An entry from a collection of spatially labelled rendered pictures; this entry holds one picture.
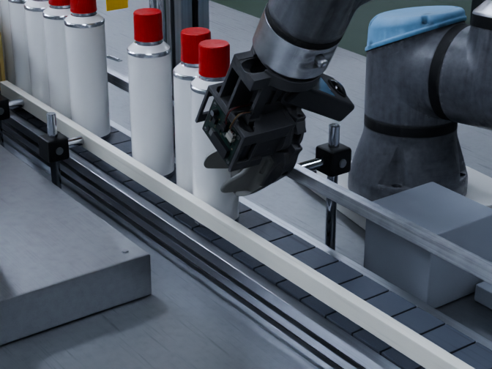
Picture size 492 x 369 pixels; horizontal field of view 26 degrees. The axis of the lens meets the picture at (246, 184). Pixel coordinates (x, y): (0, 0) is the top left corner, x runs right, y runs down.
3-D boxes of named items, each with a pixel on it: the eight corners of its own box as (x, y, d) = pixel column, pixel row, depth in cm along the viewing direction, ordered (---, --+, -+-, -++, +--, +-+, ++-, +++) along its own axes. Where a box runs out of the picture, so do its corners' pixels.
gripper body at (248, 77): (191, 123, 108) (224, 36, 99) (260, 106, 112) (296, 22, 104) (229, 179, 104) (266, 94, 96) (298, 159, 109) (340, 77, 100)
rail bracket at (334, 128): (281, 269, 120) (283, 132, 113) (331, 251, 124) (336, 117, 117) (299, 280, 117) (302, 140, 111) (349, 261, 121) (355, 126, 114)
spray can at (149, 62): (124, 171, 132) (116, 9, 124) (160, 162, 135) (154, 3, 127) (146, 184, 129) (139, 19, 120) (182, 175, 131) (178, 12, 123)
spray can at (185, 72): (169, 197, 125) (163, 28, 117) (209, 188, 128) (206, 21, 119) (188, 214, 121) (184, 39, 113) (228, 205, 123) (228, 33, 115)
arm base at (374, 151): (326, 177, 140) (328, 105, 137) (423, 161, 146) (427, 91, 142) (388, 217, 127) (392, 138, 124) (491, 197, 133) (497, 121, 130)
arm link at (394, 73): (399, 94, 141) (404, -8, 136) (488, 114, 132) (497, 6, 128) (343, 113, 133) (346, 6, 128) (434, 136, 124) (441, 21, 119)
